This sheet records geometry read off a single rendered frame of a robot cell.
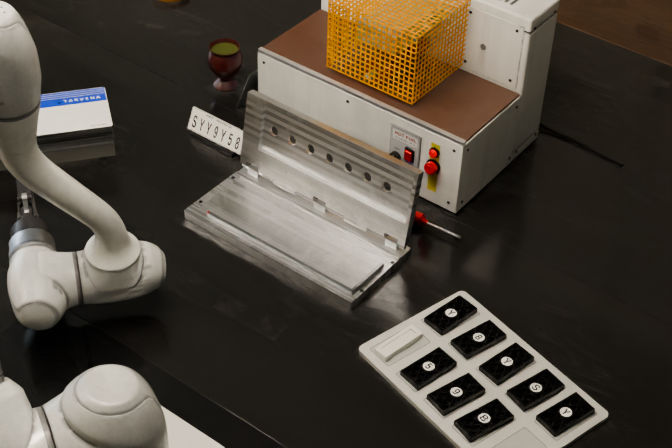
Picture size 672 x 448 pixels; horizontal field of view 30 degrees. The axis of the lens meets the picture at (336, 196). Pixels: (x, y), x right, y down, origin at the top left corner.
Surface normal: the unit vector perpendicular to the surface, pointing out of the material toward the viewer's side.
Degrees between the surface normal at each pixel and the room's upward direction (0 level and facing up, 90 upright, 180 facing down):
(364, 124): 90
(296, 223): 0
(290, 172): 80
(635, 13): 0
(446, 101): 0
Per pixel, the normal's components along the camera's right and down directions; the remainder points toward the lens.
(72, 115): 0.03, -0.77
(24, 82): 0.75, 0.51
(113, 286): 0.23, 0.62
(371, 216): -0.59, 0.35
